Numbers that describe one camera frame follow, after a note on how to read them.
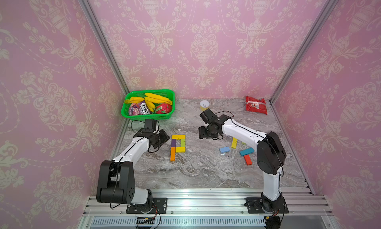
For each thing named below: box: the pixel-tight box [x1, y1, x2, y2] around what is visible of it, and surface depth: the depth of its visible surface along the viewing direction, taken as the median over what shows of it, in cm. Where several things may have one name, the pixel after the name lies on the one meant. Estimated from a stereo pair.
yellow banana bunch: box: [124, 92, 173, 113], surface depth 113 cm
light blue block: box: [219, 146, 231, 154], surface depth 96 cm
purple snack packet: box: [128, 100, 152, 116], surface depth 108 cm
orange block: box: [170, 147, 177, 162], surface depth 94 cm
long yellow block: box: [171, 134, 187, 140], surface depth 102 cm
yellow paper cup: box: [199, 100, 210, 112], surface depth 114 cm
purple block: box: [171, 138, 177, 148], surface depth 99 cm
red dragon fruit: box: [155, 103, 173, 115], surface depth 108 cm
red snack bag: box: [245, 95, 268, 116], surface depth 115 cm
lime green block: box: [180, 138, 186, 148], surface depth 99 cm
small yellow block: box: [175, 146, 187, 153], surface depth 96 cm
